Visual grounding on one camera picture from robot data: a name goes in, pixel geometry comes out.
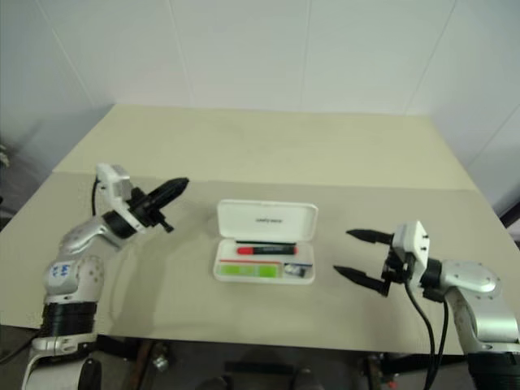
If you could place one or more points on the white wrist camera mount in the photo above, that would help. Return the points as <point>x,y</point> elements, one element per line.
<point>414,243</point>
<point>110,174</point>

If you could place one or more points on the black marker with red cap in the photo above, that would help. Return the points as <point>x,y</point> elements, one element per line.
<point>264,250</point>

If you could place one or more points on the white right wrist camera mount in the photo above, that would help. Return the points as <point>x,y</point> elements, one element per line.
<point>414,243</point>

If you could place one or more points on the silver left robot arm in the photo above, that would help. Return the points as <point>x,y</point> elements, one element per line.
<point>77,243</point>

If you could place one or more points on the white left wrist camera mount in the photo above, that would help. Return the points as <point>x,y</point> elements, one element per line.
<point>110,174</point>

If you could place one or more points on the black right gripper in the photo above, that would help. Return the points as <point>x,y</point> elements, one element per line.
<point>398,266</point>

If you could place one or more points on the metal bolt fitting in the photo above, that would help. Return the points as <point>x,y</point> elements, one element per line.
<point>159,361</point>

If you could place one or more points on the white pen case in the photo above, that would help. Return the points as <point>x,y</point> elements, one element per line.
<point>266,215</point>

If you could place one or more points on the thin black pen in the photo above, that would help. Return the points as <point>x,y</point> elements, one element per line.
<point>264,242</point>

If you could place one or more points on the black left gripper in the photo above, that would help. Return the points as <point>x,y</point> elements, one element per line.
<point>146,211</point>

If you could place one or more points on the dark object by table edge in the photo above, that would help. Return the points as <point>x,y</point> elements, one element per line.
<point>512,223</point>

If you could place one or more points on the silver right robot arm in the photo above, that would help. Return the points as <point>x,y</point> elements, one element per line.
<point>475,280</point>

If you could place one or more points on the small black and white eraser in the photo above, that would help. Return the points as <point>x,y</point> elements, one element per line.
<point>297,270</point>

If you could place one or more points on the green highlighter marker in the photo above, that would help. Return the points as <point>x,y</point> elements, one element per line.
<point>248,271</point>

